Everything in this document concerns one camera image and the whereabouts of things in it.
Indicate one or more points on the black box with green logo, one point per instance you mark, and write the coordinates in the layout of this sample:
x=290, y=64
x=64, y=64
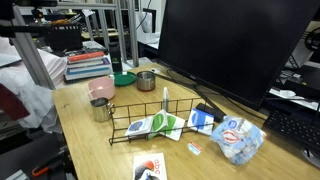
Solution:
x=115, y=56

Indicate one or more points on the green and white booklet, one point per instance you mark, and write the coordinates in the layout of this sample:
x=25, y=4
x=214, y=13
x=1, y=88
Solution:
x=163, y=123

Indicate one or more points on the orange red book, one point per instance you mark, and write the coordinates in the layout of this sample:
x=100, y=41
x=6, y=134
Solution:
x=86, y=56

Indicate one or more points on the blue and white booklet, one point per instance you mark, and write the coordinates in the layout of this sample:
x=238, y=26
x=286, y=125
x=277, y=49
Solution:
x=138, y=126

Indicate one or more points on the large black monitor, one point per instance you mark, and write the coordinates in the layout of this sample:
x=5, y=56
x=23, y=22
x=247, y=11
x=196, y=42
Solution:
x=233, y=43

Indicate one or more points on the white abc picture book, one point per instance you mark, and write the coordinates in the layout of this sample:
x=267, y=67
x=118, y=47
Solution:
x=150, y=166

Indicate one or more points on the flat black box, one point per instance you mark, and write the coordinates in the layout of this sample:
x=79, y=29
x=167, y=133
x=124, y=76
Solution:
x=215, y=113

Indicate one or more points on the blue booklet with white oval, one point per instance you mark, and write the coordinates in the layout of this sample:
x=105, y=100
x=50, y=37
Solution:
x=200, y=120

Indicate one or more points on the small stainless steel pitcher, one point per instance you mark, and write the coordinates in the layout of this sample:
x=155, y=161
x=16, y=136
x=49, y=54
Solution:
x=100, y=112

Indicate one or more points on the blue and white book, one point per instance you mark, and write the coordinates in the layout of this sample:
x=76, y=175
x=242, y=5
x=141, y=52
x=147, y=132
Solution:
x=88, y=72

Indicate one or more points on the slanted aluminium frame post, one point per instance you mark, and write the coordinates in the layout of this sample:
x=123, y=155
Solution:
x=31, y=53

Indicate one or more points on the grey monitor stand base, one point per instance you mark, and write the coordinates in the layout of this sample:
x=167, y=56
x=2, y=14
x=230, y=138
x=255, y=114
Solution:
x=313, y=158

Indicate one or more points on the steel container with brown base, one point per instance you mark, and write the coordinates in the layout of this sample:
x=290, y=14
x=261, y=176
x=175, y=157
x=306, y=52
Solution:
x=146, y=83

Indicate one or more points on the upright aluminium frame post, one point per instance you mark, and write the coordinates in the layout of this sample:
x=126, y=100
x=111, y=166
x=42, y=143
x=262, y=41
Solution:
x=132, y=33

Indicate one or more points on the plastic bag of blue packets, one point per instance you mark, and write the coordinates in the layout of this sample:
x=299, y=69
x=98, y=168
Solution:
x=236, y=140

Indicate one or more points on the small white round object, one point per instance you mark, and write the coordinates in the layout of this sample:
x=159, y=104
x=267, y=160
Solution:
x=155, y=70

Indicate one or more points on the small white wrapper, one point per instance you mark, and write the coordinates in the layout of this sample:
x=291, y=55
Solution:
x=195, y=148

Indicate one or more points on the white cloth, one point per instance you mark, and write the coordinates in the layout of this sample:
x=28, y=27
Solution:
x=30, y=90

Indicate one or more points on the black keyboard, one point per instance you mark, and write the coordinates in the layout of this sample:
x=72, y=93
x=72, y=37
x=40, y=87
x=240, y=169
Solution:
x=293, y=128

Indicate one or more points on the black ribbed crate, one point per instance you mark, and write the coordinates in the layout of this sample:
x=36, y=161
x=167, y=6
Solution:
x=65, y=38

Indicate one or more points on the dark red cloth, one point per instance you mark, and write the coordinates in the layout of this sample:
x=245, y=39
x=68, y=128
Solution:
x=11, y=103

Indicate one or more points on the grey purple book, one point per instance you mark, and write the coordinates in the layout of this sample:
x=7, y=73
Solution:
x=88, y=63

